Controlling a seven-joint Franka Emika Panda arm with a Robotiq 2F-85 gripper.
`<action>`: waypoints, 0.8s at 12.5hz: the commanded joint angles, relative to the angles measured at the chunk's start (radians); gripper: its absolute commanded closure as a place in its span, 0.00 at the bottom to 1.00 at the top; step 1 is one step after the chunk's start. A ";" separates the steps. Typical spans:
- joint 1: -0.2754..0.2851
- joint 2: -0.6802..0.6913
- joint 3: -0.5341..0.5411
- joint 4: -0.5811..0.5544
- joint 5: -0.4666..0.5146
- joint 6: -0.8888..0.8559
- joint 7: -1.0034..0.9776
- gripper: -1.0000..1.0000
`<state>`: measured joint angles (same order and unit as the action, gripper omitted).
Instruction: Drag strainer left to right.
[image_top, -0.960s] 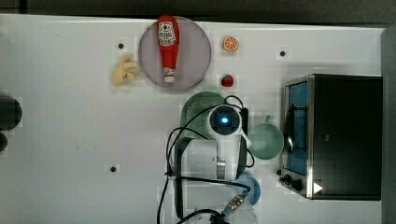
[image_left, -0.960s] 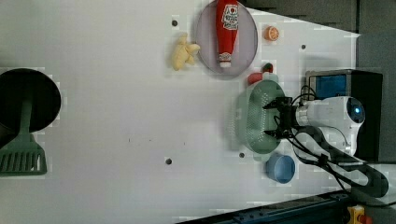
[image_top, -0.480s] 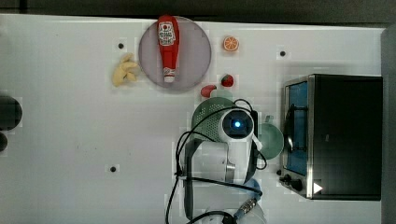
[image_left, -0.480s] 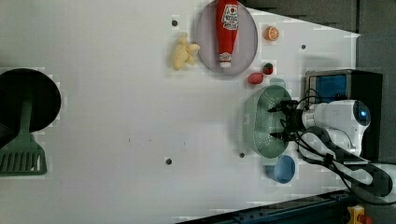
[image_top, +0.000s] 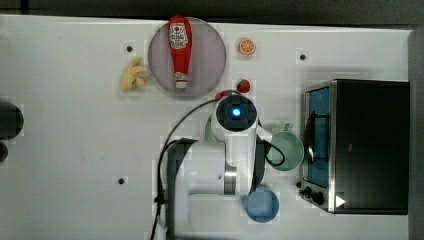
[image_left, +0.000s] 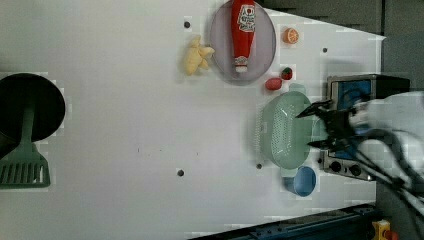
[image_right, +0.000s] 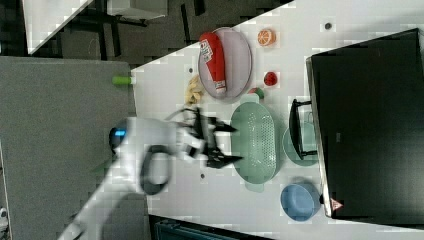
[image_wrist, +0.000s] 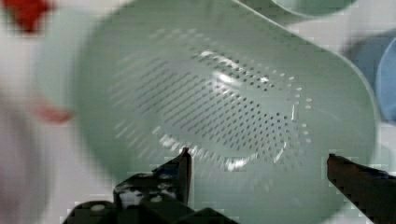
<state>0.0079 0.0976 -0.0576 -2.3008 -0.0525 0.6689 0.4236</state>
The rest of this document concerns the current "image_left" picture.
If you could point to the silver toaster oven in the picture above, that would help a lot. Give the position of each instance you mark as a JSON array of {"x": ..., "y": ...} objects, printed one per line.
[{"x": 345, "y": 91}]

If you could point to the orange slice toy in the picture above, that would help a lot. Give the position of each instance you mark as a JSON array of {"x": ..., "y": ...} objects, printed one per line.
[{"x": 290, "y": 36}]

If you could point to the blue plastic cup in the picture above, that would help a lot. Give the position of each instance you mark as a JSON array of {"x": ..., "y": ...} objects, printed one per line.
[{"x": 302, "y": 183}]

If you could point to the black frying pan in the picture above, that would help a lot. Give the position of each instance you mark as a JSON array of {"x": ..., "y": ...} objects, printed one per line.
[{"x": 22, "y": 89}]

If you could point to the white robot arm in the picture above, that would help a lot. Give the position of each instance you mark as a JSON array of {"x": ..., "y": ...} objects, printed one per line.
[{"x": 396, "y": 121}]

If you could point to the green slotted spatula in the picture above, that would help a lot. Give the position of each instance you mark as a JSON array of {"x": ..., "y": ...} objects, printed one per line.
[{"x": 25, "y": 166}]

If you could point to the green plastic strainer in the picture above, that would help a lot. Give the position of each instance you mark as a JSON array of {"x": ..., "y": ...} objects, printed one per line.
[{"x": 283, "y": 137}]

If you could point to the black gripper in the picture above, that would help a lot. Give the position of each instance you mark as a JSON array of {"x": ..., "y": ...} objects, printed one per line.
[{"x": 339, "y": 130}]

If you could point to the green cup with handle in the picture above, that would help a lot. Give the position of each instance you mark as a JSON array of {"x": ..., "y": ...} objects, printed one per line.
[{"x": 318, "y": 130}]

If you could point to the red sausage toy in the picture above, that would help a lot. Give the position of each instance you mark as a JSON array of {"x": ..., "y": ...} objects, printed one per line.
[{"x": 273, "y": 84}]

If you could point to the blue metal table frame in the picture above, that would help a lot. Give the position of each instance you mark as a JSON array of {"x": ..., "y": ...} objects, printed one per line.
[{"x": 351, "y": 223}]

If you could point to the strawberry toy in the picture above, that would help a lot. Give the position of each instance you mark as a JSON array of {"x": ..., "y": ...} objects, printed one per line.
[{"x": 287, "y": 73}]

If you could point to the grey round plate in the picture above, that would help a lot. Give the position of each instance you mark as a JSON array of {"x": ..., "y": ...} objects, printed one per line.
[{"x": 263, "y": 47}]

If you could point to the yellow banana toy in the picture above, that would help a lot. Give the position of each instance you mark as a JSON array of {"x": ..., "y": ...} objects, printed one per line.
[{"x": 197, "y": 56}]

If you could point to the red ketchup bottle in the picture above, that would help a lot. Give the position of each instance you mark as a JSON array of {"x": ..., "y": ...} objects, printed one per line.
[{"x": 243, "y": 16}]

